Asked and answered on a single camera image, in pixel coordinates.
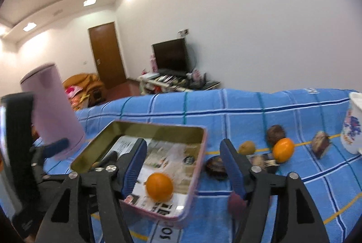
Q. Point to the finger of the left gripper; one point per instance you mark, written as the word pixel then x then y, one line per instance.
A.
pixel 49 150

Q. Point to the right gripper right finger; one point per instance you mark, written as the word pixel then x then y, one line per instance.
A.
pixel 297 217

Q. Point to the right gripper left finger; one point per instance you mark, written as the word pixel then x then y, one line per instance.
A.
pixel 68 219

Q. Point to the brown kiwi fruit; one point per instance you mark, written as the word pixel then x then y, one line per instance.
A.
pixel 247 148

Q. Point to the small orange tangerine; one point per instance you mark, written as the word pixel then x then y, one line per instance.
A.
pixel 283 150

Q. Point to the dark brown taro root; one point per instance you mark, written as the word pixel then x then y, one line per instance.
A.
pixel 215 168

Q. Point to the large orange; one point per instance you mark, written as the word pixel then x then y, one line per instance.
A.
pixel 159 187

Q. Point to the dark brown passion fruit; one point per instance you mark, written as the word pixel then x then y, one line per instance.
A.
pixel 274 134

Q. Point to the purple cut taro piece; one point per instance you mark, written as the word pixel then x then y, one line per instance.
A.
pixel 320 144

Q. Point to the purple round turnip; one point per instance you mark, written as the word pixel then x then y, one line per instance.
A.
pixel 236 206

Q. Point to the pink cylindrical thermos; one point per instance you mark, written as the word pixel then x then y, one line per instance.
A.
pixel 53 116

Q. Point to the pink rectangular tin box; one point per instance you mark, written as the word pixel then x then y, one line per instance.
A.
pixel 120 136

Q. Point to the pink floral cushion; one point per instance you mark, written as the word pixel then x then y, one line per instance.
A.
pixel 72 91

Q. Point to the blue plaid blanket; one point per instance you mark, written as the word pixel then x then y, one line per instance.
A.
pixel 334 181

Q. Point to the orange leather armchair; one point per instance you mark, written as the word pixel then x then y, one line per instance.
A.
pixel 94 91

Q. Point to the printed paper sheet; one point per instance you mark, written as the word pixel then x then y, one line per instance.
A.
pixel 181 161

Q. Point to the brown wooden door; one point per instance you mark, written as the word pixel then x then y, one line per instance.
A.
pixel 106 52

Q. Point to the white floral mug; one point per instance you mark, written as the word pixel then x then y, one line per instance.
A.
pixel 351 128

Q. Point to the white tv stand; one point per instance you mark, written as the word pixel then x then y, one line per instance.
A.
pixel 155 83

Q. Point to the black television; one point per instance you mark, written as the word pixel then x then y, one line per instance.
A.
pixel 172 55

